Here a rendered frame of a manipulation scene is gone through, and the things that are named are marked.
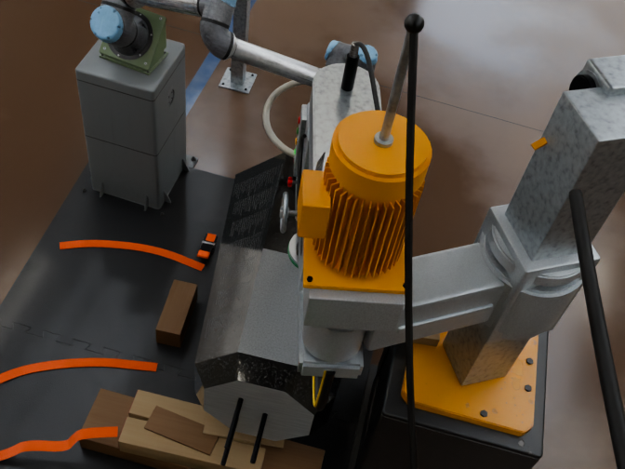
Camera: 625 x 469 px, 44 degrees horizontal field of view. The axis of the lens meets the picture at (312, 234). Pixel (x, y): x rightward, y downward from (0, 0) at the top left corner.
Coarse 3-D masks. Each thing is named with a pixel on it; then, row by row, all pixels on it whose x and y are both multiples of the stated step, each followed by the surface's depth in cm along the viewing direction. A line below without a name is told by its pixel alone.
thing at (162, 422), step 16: (160, 416) 324; (176, 416) 325; (208, 416) 326; (160, 432) 320; (176, 432) 321; (192, 432) 322; (208, 432) 322; (224, 432) 323; (192, 448) 318; (208, 448) 318
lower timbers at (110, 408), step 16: (96, 400) 337; (112, 400) 338; (128, 400) 339; (96, 416) 333; (112, 416) 334; (128, 416) 334; (96, 448) 330; (112, 448) 326; (272, 448) 333; (288, 448) 334; (304, 448) 335; (144, 464) 332; (160, 464) 328; (176, 464) 324; (272, 464) 328; (288, 464) 329; (304, 464) 330; (320, 464) 331
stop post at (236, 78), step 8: (240, 0) 448; (248, 0) 450; (240, 8) 452; (248, 8) 456; (240, 16) 456; (248, 16) 461; (240, 24) 461; (248, 24) 468; (240, 32) 465; (232, 64) 485; (240, 64) 483; (232, 72) 489; (240, 72) 488; (224, 80) 496; (232, 80) 495; (240, 80) 493; (248, 80) 499; (232, 88) 492; (240, 88) 493; (248, 88) 494
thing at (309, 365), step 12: (300, 144) 262; (300, 156) 263; (300, 168) 263; (300, 240) 262; (300, 252) 259; (300, 264) 256; (300, 276) 253; (300, 288) 253; (300, 300) 251; (300, 312) 248; (300, 324) 245; (300, 336) 242; (300, 348) 240; (360, 348) 242; (300, 360) 237; (312, 360) 236; (348, 360) 238; (360, 360) 239; (300, 372) 241; (312, 372) 239; (336, 372) 239; (348, 372) 239; (360, 372) 241
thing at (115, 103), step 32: (96, 64) 365; (160, 64) 371; (96, 96) 371; (128, 96) 364; (160, 96) 369; (96, 128) 388; (128, 128) 381; (160, 128) 384; (96, 160) 407; (128, 160) 399; (160, 160) 399; (192, 160) 448; (128, 192) 419; (160, 192) 415
